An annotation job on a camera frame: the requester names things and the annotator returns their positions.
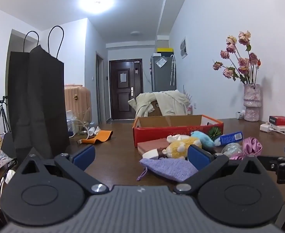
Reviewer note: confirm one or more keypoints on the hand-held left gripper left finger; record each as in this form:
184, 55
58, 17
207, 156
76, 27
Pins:
84, 156

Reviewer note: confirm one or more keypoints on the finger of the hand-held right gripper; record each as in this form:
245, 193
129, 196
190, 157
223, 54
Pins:
271, 162

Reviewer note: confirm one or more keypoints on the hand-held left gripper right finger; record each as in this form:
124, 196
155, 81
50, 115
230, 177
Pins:
199, 156

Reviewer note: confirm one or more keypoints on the blue fluffy plush toy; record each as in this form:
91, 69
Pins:
204, 138

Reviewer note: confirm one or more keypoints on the yellow white alpaca plush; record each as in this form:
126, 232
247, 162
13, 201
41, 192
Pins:
179, 148

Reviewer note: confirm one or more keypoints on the pink satin bow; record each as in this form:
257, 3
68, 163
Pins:
250, 145

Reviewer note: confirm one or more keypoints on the purple knitted pouch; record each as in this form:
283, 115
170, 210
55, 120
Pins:
169, 168

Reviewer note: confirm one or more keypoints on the iridescent mesh ball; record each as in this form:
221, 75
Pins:
232, 148

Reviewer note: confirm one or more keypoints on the red cardboard box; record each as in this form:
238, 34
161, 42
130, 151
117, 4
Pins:
157, 132

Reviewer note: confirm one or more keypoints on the white power adapter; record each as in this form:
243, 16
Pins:
276, 128

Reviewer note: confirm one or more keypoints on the white handheld appliance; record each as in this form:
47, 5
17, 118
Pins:
94, 130

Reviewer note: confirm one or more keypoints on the red black box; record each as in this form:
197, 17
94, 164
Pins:
279, 120

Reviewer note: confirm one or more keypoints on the clear plastic container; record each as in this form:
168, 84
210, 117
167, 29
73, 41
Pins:
78, 123

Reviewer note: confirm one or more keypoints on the blue and white packet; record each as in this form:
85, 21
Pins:
229, 138

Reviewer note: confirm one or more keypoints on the colourful printed bag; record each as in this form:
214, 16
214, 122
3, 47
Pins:
189, 110

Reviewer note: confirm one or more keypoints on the pink suitcase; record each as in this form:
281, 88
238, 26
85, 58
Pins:
77, 102

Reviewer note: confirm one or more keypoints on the small white figurine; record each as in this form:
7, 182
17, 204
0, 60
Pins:
240, 114

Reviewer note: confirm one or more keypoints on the beige coat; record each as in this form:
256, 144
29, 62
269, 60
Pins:
171, 103

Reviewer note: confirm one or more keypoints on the pink textured vase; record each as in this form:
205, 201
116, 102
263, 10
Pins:
251, 102

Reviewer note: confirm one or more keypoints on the black paper bag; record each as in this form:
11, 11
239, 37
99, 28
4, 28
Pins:
38, 102

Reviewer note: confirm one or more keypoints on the dark brown door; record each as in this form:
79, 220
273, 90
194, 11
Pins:
125, 89

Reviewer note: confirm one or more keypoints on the grey refrigerator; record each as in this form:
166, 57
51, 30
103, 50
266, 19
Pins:
163, 77

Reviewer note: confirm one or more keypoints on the white folded umbrella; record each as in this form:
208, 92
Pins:
172, 70

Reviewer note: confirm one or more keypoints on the dried pink roses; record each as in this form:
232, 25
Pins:
242, 62

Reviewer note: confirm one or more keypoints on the yellow box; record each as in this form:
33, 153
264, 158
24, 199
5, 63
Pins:
165, 50

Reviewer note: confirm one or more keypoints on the small ceiling lamp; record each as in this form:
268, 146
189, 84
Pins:
135, 33

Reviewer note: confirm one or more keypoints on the round ceiling light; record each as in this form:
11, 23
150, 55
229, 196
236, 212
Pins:
96, 2

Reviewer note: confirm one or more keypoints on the black camera tripod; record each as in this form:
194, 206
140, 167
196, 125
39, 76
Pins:
3, 116

